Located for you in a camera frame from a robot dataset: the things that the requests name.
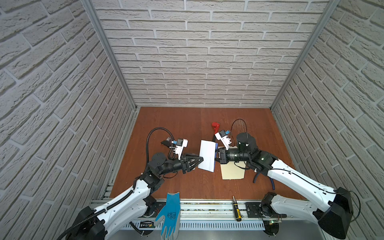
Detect white letter with blue border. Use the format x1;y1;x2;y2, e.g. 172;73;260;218
198;140;217;173

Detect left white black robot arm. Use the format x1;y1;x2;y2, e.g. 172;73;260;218
58;153;204;240

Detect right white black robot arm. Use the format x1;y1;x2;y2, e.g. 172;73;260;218
215;131;354;240

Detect cream yellow envelope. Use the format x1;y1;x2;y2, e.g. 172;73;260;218
220;162;246;180

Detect red black pipe wrench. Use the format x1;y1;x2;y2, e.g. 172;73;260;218
212;122;220;142

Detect small black clear plug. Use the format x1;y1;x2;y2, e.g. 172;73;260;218
161;138;173;148

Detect blue grey work glove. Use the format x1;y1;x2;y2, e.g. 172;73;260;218
154;192;181;240

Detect black yellow screwdriver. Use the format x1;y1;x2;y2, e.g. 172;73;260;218
233;196;242;222

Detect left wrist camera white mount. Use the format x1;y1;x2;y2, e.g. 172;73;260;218
170;139;188;160

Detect blue handled pliers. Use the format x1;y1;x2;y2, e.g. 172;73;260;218
253;172;276;191

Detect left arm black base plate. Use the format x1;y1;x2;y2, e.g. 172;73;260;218
127;201;166;220

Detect aluminium front rail frame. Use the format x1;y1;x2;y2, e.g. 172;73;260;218
78;191;340;240

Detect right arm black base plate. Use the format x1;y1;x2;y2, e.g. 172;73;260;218
245;202;287;219

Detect left black corrugated cable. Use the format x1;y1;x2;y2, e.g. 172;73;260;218
55;127;176;240

